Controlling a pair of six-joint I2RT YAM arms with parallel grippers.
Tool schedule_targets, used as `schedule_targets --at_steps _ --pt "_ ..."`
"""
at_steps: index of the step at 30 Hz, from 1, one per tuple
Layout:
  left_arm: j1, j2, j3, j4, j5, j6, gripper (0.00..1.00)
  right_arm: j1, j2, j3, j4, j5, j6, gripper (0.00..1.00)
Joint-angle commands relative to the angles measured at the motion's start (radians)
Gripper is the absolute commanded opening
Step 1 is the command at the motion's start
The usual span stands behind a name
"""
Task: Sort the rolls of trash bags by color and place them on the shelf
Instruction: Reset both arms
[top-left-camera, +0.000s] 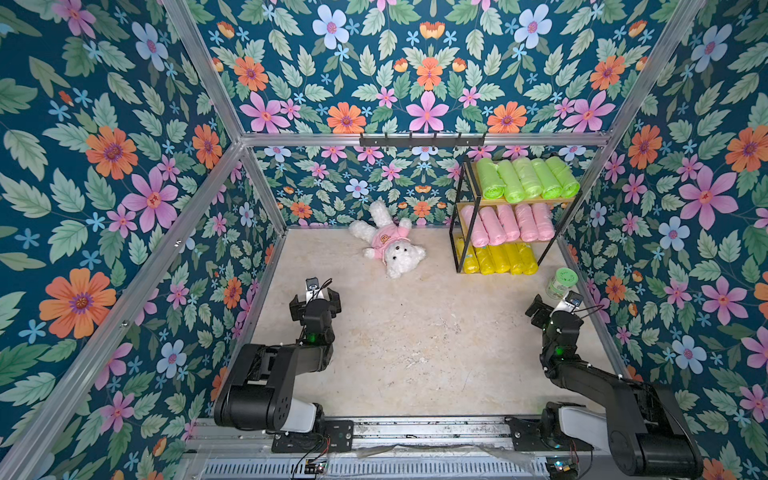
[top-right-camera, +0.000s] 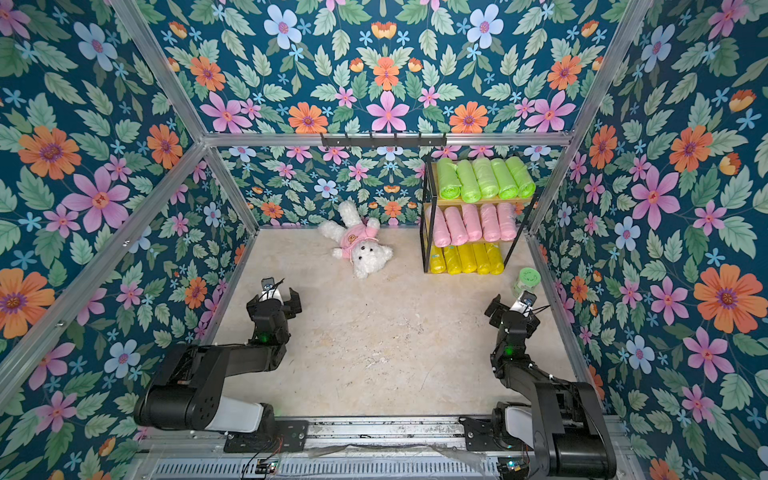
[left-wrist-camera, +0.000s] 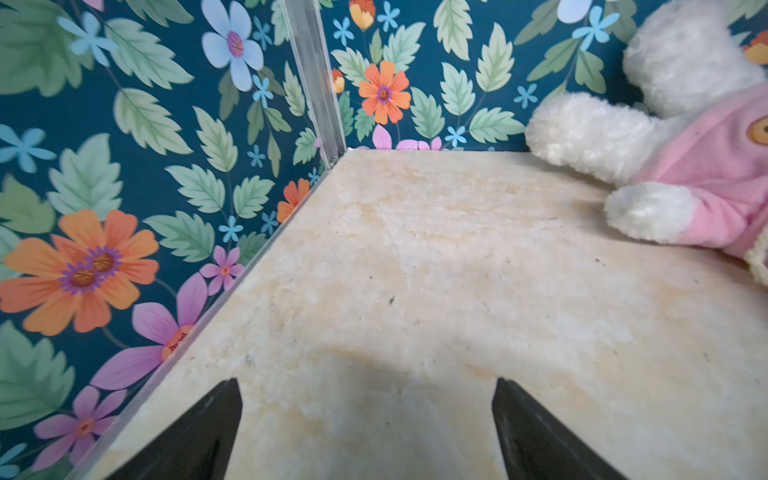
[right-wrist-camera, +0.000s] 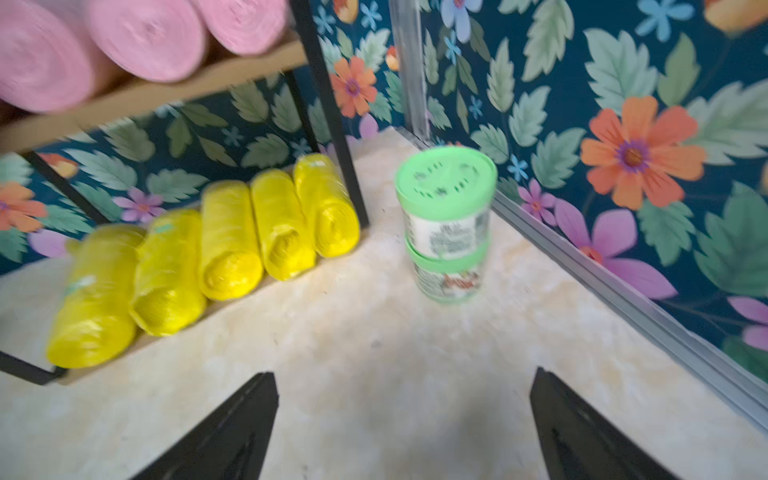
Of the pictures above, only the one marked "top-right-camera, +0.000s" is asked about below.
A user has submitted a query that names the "yellow trash bag roll large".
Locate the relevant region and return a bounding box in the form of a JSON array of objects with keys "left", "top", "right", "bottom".
[{"left": 485, "top": 243, "right": 505, "bottom": 275}]

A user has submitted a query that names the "green trash bag roll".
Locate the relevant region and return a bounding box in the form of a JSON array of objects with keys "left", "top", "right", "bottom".
[
  {"left": 505, "top": 156, "right": 536, "bottom": 199},
  {"left": 491, "top": 159, "right": 519, "bottom": 200},
  {"left": 437, "top": 158, "right": 462, "bottom": 200},
  {"left": 472, "top": 158, "right": 499, "bottom": 199},
  {"left": 456, "top": 160, "right": 482, "bottom": 204}
]

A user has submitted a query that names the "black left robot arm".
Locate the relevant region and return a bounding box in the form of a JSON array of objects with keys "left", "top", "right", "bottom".
[{"left": 133, "top": 284, "right": 302, "bottom": 436}]

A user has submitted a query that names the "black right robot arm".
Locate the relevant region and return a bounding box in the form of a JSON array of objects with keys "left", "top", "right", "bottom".
[{"left": 484, "top": 292, "right": 618, "bottom": 479}]

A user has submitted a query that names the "upper green lidded jar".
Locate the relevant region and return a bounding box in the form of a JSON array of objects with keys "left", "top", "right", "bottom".
[{"left": 515, "top": 267, "right": 541, "bottom": 294}]

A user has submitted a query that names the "white plush bunny pink shirt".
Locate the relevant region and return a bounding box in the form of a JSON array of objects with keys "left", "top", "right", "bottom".
[{"left": 318, "top": 200, "right": 394, "bottom": 279}]

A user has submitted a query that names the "green circuit board right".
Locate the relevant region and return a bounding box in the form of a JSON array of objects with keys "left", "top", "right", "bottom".
[{"left": 496, "top": 457, "right": 529, "bottom": 480}]

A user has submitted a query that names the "green circuit board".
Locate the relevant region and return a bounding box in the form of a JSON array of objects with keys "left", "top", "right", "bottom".
[
  {"left": 496, "top": 457, "right": 529, "bottom": 480},
  {"left": 253, "top": 459, "right": 279, "bottom": 475}
]

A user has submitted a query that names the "green circuit board left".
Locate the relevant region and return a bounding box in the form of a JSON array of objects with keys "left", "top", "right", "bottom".
[{"left": 253, "top": 459, "right": 279, "bottom": 475}]

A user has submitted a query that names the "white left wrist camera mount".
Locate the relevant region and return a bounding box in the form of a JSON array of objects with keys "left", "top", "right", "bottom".
[{"left": 257, "top": 277, "right": 283, "bottom": 302}]

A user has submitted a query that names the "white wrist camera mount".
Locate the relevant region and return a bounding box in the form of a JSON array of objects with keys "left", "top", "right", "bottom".
[
  {"left": 257, "top": 277, "right": 283, "bottom": 302},
  {"left": 510, "top": 290, "right": 537, "bottom": 317}
]

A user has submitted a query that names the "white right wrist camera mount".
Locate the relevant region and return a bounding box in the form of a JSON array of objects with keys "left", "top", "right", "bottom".
[{"left": 510, "top": 290, "right": 537, "bottom": 317}]

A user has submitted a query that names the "wooden shelf black metal frame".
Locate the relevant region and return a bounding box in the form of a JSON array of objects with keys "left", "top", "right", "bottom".
[{"left": 419, "top": 155, "right": 542, "bottom": 274}]

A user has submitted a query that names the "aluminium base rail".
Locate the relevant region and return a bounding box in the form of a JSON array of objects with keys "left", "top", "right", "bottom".
[{"left": 127, "top": 415, "right": 523, "bottom": 479}]

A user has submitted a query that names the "black hook rail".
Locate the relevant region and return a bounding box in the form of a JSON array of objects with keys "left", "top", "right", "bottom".
[{"left": 320, "top": 133, "right": 448, "bottom": 149}]

